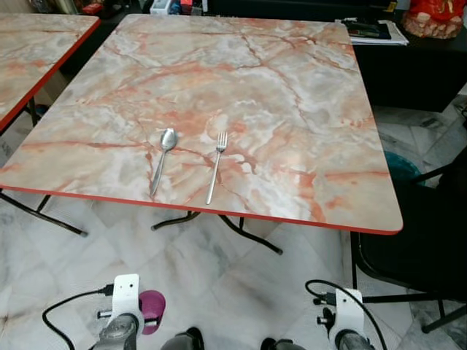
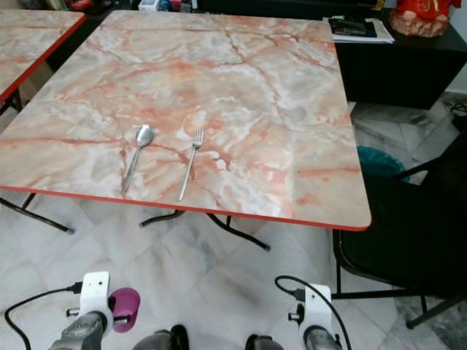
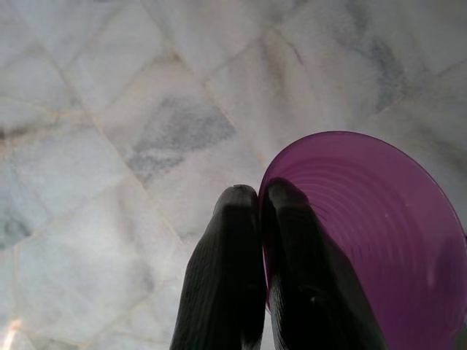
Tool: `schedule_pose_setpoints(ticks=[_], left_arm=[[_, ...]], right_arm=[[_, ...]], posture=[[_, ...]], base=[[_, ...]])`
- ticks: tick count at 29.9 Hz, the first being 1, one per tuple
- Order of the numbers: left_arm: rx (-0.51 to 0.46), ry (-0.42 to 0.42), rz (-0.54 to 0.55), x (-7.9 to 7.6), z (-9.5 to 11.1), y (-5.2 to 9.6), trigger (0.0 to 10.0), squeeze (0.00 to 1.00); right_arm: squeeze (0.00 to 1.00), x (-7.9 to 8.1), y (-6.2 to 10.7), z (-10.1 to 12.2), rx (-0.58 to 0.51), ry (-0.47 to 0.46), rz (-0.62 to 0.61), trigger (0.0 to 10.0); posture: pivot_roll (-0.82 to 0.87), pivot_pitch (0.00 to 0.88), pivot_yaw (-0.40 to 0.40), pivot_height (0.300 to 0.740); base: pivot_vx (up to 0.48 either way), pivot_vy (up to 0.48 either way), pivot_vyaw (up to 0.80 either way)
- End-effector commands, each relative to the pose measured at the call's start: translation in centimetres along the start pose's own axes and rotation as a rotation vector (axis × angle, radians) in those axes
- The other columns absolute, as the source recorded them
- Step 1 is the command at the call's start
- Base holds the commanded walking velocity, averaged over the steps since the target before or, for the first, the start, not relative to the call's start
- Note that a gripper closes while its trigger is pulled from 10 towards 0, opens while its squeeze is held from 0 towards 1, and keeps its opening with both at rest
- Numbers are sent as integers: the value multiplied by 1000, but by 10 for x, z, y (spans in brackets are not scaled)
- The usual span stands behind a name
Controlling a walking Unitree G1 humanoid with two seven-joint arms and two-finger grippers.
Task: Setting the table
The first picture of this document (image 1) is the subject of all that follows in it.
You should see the purple cup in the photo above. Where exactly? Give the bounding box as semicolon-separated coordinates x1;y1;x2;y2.
139;290;166;335

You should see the teal bin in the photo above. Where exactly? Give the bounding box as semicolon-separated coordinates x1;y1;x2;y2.
385;151;422;183

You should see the black chair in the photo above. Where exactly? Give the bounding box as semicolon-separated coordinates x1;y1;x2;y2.
350;149;467;335

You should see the red figurine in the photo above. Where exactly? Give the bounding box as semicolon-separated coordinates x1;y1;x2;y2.
403;0;466;39

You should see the stack of papers with black book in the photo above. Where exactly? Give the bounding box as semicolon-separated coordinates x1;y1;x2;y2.
343;20;409;46

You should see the robot right leg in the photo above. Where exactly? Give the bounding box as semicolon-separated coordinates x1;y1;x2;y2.
260;338;307;350

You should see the robot leg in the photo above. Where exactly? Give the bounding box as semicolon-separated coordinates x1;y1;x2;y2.
159;327;205;350
260;338;307;350

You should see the silver metal fork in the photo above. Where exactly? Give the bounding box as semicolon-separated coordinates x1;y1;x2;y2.
206;132;228;206

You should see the marble table with red edge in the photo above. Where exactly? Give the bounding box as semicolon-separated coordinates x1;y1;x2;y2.
0;13;404;256
0;13;101;133

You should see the silver metal spoon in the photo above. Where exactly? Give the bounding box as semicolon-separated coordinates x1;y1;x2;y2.
150;128;179;196

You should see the robot left leg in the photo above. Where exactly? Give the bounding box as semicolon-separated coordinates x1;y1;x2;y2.
159;327;205;350

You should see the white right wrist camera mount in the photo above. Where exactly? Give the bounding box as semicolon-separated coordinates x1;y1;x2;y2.
317;289;364;343

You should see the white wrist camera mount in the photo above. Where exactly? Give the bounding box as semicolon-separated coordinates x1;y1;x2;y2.
317;289;364;343
99;274;142;322

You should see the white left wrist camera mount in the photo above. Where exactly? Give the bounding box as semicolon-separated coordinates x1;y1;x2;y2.
99;274;142;322

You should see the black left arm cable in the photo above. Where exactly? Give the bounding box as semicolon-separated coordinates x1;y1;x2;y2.
42;286;114;350

